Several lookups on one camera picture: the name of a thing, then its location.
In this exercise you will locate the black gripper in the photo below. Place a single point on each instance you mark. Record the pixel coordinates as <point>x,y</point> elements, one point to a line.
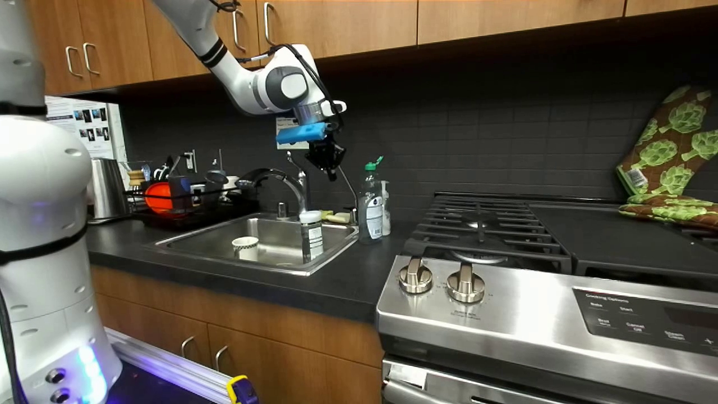
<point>325,154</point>

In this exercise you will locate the clear pump soap bottle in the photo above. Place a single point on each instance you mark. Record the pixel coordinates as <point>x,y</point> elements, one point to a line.
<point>369,214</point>

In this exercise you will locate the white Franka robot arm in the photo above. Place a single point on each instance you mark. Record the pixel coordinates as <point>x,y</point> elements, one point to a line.
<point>46,186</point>

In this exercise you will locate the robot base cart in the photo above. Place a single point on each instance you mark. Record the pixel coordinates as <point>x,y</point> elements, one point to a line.
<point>180,366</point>

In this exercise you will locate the large chrome faucet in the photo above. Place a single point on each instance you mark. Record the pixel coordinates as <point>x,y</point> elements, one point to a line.
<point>288,191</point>

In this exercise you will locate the dish soap bottle green cap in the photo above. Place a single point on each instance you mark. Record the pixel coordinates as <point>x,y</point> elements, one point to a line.
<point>383,204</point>

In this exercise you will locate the clear plastic bottle white cap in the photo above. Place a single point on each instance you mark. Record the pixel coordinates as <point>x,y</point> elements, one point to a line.
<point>311,239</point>

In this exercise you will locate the yellow sponge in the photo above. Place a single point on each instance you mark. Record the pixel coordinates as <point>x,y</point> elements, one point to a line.
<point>336,218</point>

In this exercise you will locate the stainless steel sink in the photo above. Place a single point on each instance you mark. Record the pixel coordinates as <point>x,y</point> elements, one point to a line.
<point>277,239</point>

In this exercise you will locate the white cup in sink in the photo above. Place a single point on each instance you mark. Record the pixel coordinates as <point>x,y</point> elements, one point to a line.
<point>244,242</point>

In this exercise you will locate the steel stove knob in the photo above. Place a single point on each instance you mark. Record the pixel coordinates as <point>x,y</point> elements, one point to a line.
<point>415,277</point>
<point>464,284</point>

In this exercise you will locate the orange plate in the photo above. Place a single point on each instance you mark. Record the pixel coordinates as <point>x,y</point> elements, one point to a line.
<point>158,197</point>

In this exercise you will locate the wooden base cabinets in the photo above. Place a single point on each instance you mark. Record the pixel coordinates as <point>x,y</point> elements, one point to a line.
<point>282,351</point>

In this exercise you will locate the stainless kettle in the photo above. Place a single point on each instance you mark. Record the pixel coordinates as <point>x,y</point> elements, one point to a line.
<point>103,191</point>

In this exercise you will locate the stainless gas stove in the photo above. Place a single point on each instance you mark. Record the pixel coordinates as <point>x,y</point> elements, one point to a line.
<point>538,329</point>

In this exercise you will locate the green patterned oven mitt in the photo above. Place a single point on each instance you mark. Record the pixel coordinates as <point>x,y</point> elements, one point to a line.
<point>668,141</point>

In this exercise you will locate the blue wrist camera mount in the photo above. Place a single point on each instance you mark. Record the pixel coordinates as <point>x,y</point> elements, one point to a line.
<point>301,136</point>

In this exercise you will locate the steel light switch plate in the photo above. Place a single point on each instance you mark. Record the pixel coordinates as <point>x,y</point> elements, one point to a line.
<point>217,158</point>

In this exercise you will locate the steel wall power outlet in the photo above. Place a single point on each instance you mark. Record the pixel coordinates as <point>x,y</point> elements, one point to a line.
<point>189,161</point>

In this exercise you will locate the wooden wall cabinets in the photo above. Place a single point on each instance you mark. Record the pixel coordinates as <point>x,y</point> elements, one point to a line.
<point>360,23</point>

